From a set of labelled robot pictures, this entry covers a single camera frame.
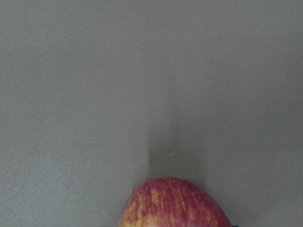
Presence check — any carried red yellow apple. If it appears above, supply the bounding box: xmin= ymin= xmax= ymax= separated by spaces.
xmin=118 ymin=177 xmax=231 ymax=227

